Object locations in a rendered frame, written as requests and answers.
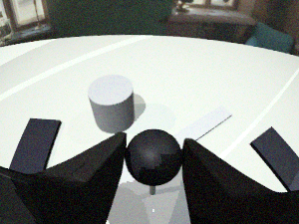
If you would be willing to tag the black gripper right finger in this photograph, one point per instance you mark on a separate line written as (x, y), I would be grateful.
(217, 193)

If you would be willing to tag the grey cylinder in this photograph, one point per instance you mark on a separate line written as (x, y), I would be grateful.
(112, 99)

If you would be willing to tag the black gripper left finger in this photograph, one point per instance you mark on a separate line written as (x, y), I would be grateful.
(79, 190)

